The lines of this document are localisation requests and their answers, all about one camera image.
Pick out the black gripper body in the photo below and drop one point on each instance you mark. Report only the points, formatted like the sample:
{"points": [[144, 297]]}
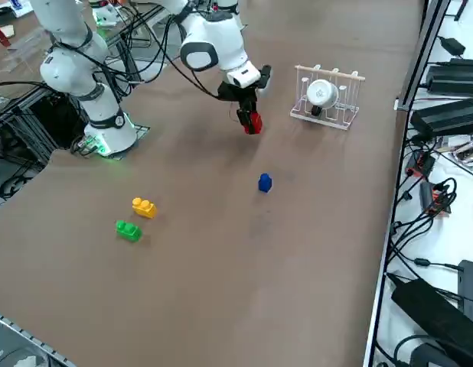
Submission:
{"points": [[236, 93]]}

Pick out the red wooden cube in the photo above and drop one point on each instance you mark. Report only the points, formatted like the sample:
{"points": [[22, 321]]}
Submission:
{"points": [[255, 124]]}

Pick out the blue wooden cube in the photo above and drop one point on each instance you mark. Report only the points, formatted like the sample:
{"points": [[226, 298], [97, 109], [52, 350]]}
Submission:
{"points": [[265, 183]]}

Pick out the white ceramic cup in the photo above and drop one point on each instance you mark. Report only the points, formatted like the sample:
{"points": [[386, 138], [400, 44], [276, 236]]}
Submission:
{"points": [[321, 93]]}

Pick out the yellow plastic building brick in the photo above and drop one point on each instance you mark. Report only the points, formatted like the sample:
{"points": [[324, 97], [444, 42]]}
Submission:
{"points": [[144, 208]]}

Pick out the white device with green light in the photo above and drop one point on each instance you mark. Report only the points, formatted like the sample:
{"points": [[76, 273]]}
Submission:
{"points": [[104, 14]]}

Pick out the green plastic building brick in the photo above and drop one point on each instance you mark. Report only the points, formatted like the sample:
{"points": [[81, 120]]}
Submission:
{"points": [[127, 231]]}

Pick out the red circuit board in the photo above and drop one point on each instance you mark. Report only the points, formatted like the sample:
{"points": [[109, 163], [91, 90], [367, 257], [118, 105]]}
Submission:
{"points": [[422, 164]]}

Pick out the slim black adapter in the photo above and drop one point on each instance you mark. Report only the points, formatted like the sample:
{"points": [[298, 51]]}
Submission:
{"points": [[426, 195]]}

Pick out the long black power supply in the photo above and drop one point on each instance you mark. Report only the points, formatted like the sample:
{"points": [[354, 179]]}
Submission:
{"points": [[447, 116]]}

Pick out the black ribbed power supply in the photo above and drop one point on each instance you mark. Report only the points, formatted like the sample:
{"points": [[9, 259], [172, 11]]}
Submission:
{"points": [[454, 78]]}

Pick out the clear acrylic shelf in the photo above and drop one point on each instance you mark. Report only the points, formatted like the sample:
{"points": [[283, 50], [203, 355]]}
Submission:
{"points": [[22, 53]]}

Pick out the orange circuit board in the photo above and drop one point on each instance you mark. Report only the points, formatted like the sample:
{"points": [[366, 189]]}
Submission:
{"points": [[441, 208]]}

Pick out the small black power adapter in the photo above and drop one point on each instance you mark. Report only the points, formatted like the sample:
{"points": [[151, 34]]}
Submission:
{"points": [[452, 46]]}

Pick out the clear plastic packet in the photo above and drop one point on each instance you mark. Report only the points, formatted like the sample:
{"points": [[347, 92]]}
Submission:
{"points": [[468, 153]]}

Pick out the red tool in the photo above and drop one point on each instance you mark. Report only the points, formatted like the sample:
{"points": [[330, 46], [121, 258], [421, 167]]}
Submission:
{"points": [[1, 36]]}

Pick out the large black power brick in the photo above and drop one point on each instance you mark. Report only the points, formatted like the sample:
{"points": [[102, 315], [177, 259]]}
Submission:
{"points": [[424, 306]]}

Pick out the black box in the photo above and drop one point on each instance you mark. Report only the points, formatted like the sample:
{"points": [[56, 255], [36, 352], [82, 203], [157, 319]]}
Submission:
{"points": [[472, 283]]}

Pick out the black rounded adapter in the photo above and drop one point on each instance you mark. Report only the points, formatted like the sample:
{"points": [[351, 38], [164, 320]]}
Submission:
{"points": [[428, 355]]}

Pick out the black metal frame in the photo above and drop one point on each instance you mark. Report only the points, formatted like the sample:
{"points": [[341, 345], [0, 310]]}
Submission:
{"points": [[26, 122]]}

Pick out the black table edge rail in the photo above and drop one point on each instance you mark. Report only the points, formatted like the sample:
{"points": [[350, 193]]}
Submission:
{"points": [[379, 290]]}

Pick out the grey metal rail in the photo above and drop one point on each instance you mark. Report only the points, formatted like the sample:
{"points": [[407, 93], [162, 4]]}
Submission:
{"points": [[30, 336]]}

